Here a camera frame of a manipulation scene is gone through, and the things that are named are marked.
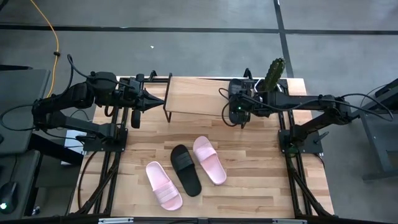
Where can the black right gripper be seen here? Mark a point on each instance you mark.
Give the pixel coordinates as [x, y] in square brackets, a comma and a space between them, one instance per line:
[255, 104]

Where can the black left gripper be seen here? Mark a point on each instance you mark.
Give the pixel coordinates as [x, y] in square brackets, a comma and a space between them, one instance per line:
[130, 93]

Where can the pink rubber slide sandal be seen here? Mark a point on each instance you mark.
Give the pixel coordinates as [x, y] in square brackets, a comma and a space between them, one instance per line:
[163, 186]
[210, 161]

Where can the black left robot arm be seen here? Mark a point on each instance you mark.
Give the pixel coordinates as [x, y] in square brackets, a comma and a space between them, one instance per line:
[62, 99]

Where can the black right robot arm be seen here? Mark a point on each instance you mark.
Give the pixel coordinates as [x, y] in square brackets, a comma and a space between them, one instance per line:
[304, 102]

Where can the green cactus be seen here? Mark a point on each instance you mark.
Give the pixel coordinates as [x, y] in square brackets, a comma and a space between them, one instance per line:
[275, 73]

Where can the white sheet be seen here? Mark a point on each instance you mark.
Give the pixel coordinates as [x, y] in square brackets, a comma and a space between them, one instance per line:
[72, 140]

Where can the grey metal stand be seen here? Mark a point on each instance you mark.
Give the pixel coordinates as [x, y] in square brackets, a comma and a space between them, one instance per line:
[382, 137]

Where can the grey desk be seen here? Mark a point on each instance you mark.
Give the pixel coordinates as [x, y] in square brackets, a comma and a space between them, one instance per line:
[18, 90]

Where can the dark desk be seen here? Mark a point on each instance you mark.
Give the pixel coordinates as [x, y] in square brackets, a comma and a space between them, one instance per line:
[21, 174]

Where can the black computer mouse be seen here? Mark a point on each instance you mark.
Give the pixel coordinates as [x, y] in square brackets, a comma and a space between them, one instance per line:
[7, 196]

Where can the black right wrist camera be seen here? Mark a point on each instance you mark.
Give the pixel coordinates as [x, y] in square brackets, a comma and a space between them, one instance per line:
[242, 113]

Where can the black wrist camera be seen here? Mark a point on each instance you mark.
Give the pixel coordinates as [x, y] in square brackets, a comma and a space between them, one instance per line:
[136, 119]
[242, 113]

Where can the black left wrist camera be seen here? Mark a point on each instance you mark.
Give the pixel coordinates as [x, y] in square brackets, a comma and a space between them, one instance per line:
[136, 119]

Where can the wooden shelf with black frame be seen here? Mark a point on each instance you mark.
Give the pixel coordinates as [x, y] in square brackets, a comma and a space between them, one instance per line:
[196, 93]

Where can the black aluminium table frame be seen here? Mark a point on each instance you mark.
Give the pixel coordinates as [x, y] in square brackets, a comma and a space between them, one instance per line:
[292, 168]

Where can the silver metal bracket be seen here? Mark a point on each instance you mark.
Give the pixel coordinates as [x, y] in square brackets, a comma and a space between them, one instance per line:
[115, 221]
[289, 221]

